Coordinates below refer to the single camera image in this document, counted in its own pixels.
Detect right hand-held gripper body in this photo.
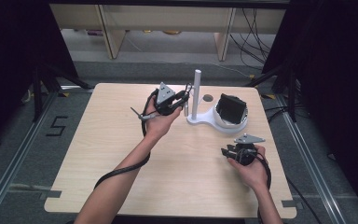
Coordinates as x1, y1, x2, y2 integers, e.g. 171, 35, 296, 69
233, 133, 267, 167

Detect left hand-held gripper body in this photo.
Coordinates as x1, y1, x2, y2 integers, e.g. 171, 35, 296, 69
153, 81, 185, 117

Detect white hook stand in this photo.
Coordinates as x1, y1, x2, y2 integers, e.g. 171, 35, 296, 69
185, 68, 249, 135

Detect white bowl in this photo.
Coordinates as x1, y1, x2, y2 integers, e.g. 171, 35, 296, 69
213, 94, 249, 130

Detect black wallet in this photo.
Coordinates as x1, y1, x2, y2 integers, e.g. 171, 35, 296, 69
215, 93, 248, 125

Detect person's right hand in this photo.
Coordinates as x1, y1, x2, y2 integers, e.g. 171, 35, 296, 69
227, 145, 270, 191

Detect person's left hand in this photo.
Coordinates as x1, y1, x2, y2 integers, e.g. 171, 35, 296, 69
144, 94, 183, 142

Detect black metal stand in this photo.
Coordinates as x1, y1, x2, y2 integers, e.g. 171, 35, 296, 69
244, 65, 300, 123
32, 61, 95, 123

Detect beige wooden desk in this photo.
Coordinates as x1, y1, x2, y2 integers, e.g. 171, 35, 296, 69
49, 3, 287, 63

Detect black curtain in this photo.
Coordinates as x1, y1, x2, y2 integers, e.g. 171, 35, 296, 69
260, 0, 358, 220
0, 0, 80, 154

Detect grey cable connector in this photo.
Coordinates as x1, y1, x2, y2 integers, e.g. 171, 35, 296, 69
130, 106, 160, 121

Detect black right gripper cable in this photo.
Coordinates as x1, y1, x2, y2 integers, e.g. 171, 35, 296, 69
236, 147, 273, 224

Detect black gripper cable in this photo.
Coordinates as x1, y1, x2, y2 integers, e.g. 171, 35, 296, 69
93, 89, 160, 191
236, 147, 273, 224

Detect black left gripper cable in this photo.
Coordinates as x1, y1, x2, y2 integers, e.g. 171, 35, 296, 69
93, 89, 160, 191

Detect white floor cable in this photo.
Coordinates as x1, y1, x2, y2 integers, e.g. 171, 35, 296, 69
124, 31, 256, 79

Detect metal floor rail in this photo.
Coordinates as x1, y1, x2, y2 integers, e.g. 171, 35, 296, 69
274, 92, 349, 224
0, 90, 61, 224

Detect black floor cables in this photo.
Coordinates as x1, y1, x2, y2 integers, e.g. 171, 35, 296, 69
228, 7, 276, 71

